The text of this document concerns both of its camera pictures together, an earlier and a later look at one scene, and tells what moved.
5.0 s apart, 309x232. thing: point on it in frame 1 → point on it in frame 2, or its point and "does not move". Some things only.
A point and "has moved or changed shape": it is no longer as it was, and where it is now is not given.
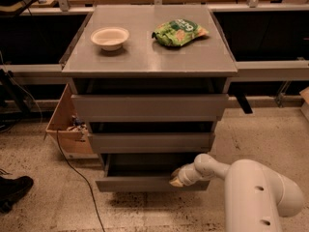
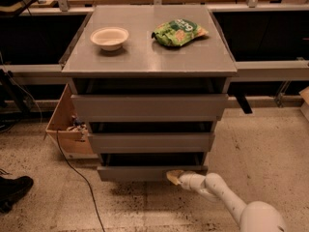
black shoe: (13, 188) does not move
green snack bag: (177, 32) does not move
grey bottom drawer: (144, 172) has moved or changed shape
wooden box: (68, 132) does not move
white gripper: (183, 175) → (187, 180)
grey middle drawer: (151, 142) does not move
